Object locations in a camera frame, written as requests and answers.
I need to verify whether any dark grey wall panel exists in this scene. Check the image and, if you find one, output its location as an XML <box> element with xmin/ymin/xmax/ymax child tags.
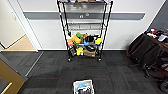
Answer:
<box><xmin>154</xmin><ymin>0</ymin><xmax>168</xmax><ymax>33</ymax></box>

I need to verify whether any blue cup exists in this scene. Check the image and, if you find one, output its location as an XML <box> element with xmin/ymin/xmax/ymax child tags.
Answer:
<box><xmin>83</xmin><ymin>40</ymin><xmax>90</xmax><ymax>47</ymax></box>

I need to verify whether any orange box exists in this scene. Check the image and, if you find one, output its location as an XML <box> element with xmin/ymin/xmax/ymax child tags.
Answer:
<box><xmin>66</xmin><ymin>34</ymin><xmax>74</xmax><ymax>48</ymax></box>

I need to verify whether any green ball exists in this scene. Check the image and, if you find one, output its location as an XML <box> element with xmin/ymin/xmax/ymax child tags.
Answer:
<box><xmin>75</xmin><ymin>32</ymin><xmax>82</xmax><ymax>38</ymax></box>

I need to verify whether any brown cardboard box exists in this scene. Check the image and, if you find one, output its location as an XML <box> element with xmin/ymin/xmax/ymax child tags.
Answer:
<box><xmin>83</xmin><ymin>46</ymin><xmax>98</xmax><ymax>58</ymax></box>

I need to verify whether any black sign board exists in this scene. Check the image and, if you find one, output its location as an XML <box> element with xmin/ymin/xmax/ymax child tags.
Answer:
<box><xmin>68</xmin><ymin>46</ymin><xmax>77</xmax><ymax>57</ymax></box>

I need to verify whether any pale woven basket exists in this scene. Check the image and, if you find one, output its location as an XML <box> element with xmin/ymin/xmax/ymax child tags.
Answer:
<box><xmin>72</xmin><ymin>78</ymin><xmax>95</xmax><ymax>94</ymax></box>

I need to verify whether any yellow orange toy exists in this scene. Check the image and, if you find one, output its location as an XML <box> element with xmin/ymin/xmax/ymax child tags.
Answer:
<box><xmin>71</xmin><ymin>35</ymin><xmax>82</xmax><ymax>45</ymax></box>

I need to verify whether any blue item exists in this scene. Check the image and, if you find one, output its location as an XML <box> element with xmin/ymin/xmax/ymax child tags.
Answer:
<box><xmin>77</xmin><ymin>83</ymin><xmax>88</xmax><ymax>92</ymax></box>

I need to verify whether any yellow and blue toy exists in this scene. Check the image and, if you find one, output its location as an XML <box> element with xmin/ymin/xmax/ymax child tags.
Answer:
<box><xmin>94</xmin><ymin>37</ymin><xmax>103</xmax><ymax>46</ymax></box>

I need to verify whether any black wire shelf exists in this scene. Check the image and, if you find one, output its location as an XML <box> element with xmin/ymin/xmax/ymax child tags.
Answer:
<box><xmin>56</xmin><ymin>0</ymin><xmax>114</xmax><ymax>63</ymax></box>

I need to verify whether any yellow wooden furniture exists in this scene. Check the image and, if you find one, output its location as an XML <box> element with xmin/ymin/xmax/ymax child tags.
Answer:
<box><xmin>0</xmin><ymin>53</ymin><xmax>28</xmax><ymax>94</ymax></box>

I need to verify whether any clutter of small goods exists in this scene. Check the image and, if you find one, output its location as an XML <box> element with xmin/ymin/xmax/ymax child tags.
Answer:
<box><xmin>145</xmin><ymin>28</ymin><xmax>168</xmax><ymax>43</ymax></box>

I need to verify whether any white door frame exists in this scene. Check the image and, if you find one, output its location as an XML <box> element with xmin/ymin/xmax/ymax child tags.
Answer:
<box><xmin>7</xmin><ymin>0</ymin><xmax>43</xmax><ymax>53</ymax></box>

